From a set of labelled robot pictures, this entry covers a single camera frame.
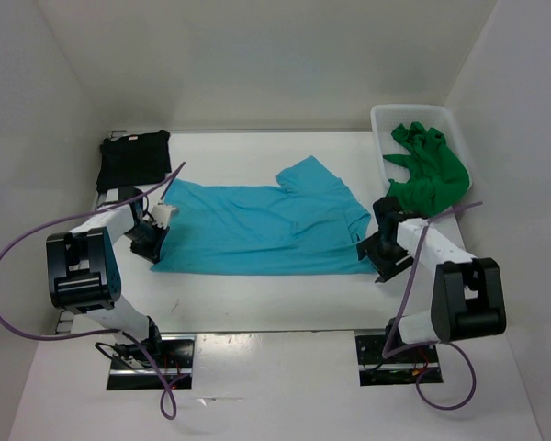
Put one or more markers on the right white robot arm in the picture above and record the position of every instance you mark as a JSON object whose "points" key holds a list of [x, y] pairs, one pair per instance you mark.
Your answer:
{"points": [[467, 300]]}

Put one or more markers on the green t-shirt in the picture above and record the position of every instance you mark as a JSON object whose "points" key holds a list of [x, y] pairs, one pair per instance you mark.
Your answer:
{"points": [[438, 179]]}

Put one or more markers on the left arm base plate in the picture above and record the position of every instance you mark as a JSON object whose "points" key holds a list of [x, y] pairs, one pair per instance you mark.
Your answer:
{"points": [[129, 368]]}

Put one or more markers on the white plastic basket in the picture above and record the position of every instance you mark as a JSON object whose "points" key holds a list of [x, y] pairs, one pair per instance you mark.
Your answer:
{"points": [[386, 118]]}

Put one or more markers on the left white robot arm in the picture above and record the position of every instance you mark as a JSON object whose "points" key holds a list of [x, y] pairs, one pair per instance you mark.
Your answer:
{"points": [[83, 273]]}

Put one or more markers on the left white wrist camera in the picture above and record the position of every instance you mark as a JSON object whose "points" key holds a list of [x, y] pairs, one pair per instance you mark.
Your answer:
{"points": [[162, 214]]}

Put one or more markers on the light blue t-shirt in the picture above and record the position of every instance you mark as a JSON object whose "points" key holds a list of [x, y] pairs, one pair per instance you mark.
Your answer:
{"points": [[308, 223]]}

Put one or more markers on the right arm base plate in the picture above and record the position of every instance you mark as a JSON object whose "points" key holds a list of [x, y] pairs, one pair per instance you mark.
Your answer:
{"points": [[403, 369]]}

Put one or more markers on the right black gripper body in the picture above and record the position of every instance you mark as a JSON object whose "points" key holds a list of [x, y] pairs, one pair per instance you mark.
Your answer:
{"points": [[385, 254]]}

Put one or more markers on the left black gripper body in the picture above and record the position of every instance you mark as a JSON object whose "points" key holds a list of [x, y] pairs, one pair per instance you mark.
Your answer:
{"points": [[145, 239]]}

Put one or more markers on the black t-shirt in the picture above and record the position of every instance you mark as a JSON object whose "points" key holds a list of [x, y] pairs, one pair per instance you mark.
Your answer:
{"points": [[134, 160]]}

